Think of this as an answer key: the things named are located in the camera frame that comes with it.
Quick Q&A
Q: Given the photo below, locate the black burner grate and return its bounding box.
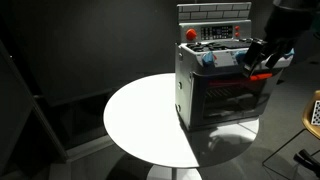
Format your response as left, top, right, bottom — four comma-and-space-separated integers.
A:
207, 41, 228, 51
186, 42, 209, 53

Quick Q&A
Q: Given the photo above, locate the yellow wooden chair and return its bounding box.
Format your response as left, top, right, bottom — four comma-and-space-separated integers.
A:
262, 89, 320, 172

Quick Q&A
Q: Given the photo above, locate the large orange round knob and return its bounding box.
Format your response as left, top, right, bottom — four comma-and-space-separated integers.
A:
185, 28, 198, 42

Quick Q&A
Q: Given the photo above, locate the black glass oven door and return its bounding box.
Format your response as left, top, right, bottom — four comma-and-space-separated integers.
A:
189, 67, 282, 130

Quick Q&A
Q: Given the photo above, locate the black white checkerboard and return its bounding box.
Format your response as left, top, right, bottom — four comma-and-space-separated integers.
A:
311, 99, 320, 127

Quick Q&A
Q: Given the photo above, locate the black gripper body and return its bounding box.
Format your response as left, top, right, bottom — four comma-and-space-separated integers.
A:
259, 34, 298, 57

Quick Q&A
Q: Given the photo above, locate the black stove control display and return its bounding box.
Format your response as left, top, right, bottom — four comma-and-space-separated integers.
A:
200, 25, 234, 40

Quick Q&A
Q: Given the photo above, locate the white round pedestal table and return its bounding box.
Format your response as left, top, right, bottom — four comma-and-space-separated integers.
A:
102, 72, 261, 180

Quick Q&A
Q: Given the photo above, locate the orange oven door handle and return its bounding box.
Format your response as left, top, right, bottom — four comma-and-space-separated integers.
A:
249, 72, 274, 82

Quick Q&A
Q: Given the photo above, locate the grey toy stove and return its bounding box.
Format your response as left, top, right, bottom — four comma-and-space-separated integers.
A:
174, 2, 296, 132

